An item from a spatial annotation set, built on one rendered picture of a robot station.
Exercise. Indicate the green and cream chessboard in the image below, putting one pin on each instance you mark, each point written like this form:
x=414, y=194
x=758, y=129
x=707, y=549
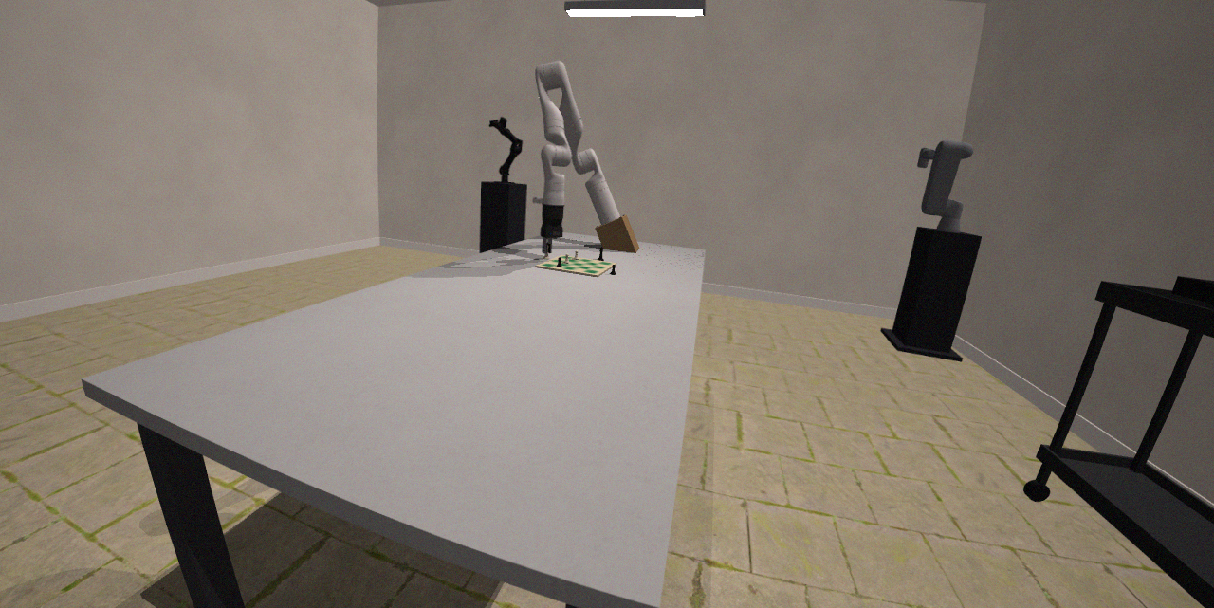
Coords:
x=581, y=266

